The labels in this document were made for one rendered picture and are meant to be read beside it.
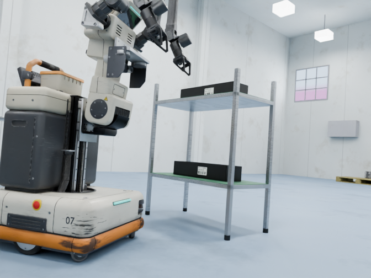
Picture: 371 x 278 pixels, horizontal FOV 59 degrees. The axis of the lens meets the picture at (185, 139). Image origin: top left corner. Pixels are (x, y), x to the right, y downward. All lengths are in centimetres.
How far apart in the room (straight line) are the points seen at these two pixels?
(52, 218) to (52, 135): 43
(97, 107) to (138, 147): 640
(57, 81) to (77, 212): 75
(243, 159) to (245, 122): 123
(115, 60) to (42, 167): 64
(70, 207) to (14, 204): 31
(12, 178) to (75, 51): 587
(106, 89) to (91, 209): 61
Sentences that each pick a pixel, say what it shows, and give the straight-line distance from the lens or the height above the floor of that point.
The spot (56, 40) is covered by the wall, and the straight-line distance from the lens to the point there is 741.
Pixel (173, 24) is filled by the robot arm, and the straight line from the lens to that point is 202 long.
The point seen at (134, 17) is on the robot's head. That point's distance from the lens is 196.
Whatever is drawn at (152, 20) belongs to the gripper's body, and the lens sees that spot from 159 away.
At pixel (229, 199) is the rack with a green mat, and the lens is 211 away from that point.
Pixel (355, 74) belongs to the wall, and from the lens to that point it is 1248.
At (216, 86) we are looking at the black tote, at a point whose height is 104.
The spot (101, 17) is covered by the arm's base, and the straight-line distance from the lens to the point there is 174.
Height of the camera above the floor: 52
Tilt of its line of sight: 3 degrees up
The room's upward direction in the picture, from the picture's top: 4 degrees clockwise
